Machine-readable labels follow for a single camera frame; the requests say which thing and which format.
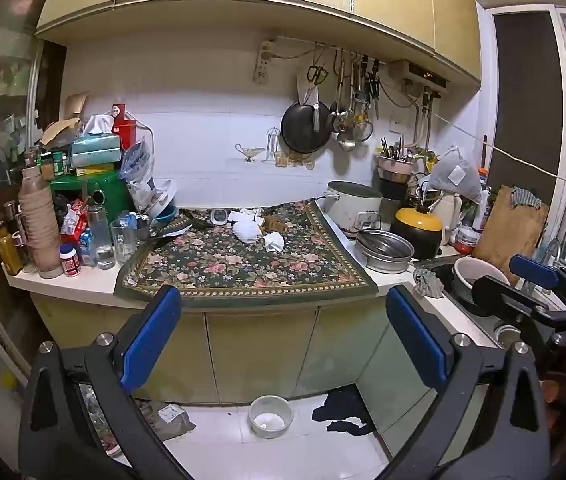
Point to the white rice cooker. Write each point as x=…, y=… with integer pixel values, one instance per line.
x=353, y=206

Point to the steel ladle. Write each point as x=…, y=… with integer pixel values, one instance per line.
x=347, y=141

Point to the yellow and black pot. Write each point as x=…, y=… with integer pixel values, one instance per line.
x=419, y=232

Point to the steel strainer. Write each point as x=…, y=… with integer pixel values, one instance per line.
x=362, y=129

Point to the steel cleaver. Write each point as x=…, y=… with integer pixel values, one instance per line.
x=314, y=110

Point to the blue bowl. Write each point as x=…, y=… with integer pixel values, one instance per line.
x=165, y=216

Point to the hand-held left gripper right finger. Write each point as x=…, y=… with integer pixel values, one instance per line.
x=418, y=340

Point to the dark floor cloth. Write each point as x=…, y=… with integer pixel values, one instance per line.
x=343, y=407

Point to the white lid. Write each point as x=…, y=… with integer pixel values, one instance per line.
x=163, y=196

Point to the white floor bowl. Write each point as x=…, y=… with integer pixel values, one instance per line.
x=270, y=417

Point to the green box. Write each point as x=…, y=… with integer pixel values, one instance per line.
x=103, y=190

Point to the plastic bag on floor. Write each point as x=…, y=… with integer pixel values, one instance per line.
x=168, y=419

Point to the black wok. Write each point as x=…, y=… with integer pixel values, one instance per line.
x=300, y=132

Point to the white power strip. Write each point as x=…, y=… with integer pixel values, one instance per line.
x=263, y=62

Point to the steel faucet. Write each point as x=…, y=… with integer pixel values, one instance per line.
x=553, y=247

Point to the checkered cloth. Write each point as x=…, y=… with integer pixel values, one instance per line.
x=525, y=197

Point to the brown wrapper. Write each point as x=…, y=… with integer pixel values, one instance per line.
x=277, y=223

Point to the grey dish rag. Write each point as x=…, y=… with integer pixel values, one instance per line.
x=428, y=282

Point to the white pill bottle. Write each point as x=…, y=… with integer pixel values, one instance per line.
x=69, y=261

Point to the teal tissue box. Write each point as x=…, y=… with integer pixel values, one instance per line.
x=95, y=149

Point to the crumpled white tissue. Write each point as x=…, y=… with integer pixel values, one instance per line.
x=274, y=243

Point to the steel spoon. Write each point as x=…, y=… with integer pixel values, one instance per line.
x=338, y=121

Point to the lower kitchen cabinets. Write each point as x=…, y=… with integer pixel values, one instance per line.
x=258, y=350

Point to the perforated steel holder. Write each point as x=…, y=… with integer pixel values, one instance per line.
x=140, y=226

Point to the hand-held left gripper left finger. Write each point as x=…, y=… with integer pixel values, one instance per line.
x=150, y=340

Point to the clear water bottle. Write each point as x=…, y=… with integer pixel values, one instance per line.
x=100, y=237

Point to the steel pot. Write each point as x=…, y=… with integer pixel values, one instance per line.
x=385, y=255

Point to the wall water heater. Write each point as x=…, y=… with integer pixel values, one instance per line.
x=420, y=75

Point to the grey fabric bag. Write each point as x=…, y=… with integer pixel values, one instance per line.
x=453, y=175

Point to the yellow wall cabinets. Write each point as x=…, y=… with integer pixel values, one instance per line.
x=263, y=0

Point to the floral green table cloth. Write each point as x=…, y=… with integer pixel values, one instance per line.
x=243, y=270

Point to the wooden cutting board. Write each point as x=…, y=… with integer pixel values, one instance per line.
x=510, y=235

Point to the stack of brown cups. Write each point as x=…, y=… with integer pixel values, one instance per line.
x=38, y=220

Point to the red bottle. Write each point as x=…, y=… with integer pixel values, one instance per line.
x=124, y=127

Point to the clear drinking glass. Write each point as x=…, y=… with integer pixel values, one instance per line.
x=123, y=242

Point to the pink utensil holder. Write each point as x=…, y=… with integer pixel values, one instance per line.
x=395, y=164

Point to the white jug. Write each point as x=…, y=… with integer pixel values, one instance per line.
x=450, y=212

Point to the small white dish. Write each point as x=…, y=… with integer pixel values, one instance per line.
x=219, y=216

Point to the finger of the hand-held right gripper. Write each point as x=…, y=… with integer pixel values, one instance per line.
x=503, y=297
x=533, y=269

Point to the yellow oil bottle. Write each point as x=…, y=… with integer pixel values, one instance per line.
x=8, y=255

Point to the blue printed plastic bag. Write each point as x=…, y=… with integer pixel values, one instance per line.
x=138, y=165

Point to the black kitchen scissors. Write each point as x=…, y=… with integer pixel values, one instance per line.
x=317, y=74

